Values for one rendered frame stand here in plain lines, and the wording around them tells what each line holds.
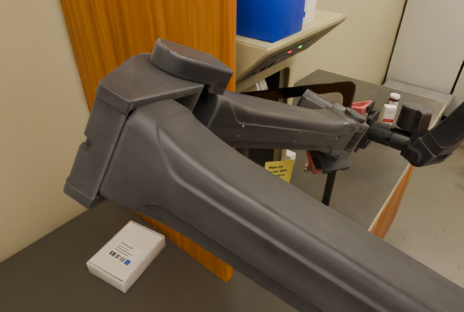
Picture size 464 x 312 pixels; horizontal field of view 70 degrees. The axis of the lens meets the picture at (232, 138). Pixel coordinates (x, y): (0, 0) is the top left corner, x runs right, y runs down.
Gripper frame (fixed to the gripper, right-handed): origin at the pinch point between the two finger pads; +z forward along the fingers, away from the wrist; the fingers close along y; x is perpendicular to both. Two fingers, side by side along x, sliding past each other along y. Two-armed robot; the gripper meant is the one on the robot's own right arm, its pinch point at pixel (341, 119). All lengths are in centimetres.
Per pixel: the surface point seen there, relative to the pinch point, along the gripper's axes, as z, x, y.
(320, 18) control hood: 3.2, 17.3, 31.0
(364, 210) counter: -13.7, 2.6, -25.9
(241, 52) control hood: 6, 41, 29
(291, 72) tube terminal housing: 12.1, 10.7, 14.6
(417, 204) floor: -22, -132, -119
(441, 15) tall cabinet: 21, -270, -19
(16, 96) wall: 55, 63, 13
